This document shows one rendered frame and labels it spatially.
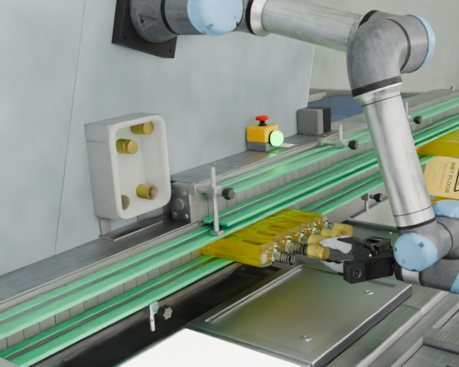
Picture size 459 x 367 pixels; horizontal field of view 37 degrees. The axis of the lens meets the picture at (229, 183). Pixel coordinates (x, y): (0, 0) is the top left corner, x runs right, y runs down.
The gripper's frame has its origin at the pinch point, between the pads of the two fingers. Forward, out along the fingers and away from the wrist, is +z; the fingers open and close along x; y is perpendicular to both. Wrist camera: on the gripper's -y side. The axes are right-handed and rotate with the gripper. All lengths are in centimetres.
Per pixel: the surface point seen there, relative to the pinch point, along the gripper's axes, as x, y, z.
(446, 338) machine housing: -15.4, 2.9, -29.0
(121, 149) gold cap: 26, -24, 40
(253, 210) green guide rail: 6.1, 4.2, 23.1
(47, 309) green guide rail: 4, -61, 23
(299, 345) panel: -12.9, -20.7, -6.3
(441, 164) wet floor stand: -60, 327, 106
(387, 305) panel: -13.0, 6.7, -13.1
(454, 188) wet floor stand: -74, 321, 94
